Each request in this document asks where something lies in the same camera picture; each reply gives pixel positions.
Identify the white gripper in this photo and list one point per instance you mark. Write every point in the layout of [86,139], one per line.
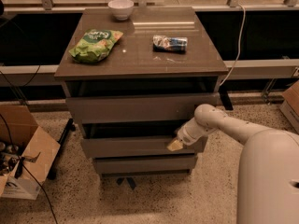
[186,135]

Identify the grey drawer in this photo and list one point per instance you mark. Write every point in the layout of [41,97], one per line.
[129,165]
[134,139]
[137,108]

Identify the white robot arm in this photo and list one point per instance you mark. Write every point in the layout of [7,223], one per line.
[268,173]

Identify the grey bottom drawer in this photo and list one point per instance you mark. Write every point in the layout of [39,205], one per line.
[129,165]

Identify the grey top drawer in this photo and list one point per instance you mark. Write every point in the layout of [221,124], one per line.
[137,108]

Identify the grey drawer cabinet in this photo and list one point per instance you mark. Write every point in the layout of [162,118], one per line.
[133,67]

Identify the open cardboard box left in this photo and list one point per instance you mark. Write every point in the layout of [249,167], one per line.
[19,127]

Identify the crumpled silver blue snack bag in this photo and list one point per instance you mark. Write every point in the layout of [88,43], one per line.
[170,44]

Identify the black floor stand bar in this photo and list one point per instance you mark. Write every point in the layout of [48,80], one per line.
[69,127]

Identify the cardboard box right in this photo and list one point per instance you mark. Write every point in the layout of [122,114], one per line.
[290,105]

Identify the green chip bag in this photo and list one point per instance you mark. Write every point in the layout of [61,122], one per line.
[95,45]

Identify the white ceramic bowl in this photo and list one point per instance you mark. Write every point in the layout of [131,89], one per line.
[121,9]

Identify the black bracket behind cabinet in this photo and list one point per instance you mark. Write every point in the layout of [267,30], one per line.
[225,99]

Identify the metal railing frame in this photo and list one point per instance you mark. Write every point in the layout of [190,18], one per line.
[245,34]

